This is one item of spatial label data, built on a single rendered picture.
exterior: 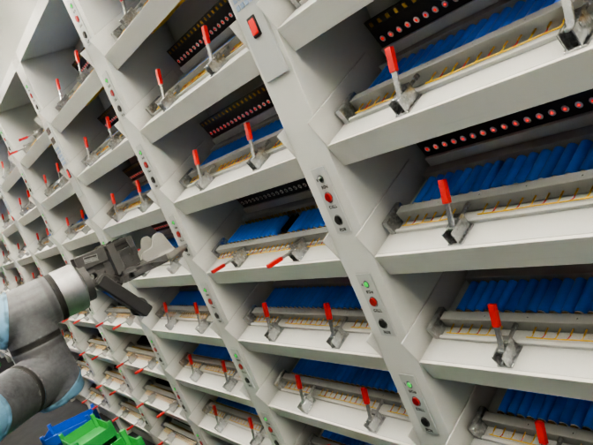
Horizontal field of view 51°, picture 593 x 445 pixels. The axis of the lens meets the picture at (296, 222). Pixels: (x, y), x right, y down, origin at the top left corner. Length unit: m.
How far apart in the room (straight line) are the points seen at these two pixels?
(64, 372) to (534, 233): 0.81
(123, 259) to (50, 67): 1.26
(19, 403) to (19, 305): 0.17
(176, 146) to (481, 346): 0.97
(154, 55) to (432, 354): 1.06
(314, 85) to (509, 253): 0.41
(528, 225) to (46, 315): 0.81
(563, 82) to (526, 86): 0.04
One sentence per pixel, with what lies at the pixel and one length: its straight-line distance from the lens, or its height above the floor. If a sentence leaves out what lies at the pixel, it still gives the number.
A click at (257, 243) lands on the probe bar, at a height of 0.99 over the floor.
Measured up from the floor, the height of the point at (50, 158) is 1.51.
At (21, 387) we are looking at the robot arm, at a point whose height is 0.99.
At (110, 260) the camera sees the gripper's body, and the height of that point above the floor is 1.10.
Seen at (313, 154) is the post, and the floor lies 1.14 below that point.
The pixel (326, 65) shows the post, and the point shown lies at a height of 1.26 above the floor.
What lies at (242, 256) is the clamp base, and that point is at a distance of 1.49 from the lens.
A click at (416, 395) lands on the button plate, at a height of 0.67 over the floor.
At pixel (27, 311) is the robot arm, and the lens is 1.18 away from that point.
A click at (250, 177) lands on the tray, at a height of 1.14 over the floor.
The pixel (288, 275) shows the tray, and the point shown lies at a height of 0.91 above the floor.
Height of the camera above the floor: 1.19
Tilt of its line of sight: 8 degrees down
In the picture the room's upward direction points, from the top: 24 degrees counter-clockwise
